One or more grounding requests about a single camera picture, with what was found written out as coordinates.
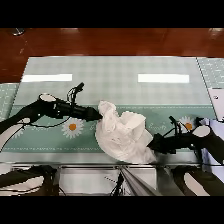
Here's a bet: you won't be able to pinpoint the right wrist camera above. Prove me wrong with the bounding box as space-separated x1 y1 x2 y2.
168 115 183 137

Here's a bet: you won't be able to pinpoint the silver frame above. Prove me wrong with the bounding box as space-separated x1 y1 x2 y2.
0 161 224 197

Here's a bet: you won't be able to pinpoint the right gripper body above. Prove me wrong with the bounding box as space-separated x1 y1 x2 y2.
147 132 178 155

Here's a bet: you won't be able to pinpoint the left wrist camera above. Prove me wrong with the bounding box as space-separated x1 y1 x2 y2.
67 81 86 105

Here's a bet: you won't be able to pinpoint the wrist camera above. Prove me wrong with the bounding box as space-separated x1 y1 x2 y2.
67 81 86 105
168 115 183 137

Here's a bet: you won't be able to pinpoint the white shirt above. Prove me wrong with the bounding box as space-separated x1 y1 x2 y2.
94 100 158 165

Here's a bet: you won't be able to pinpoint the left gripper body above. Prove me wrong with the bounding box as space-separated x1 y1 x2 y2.
83 106 103 123

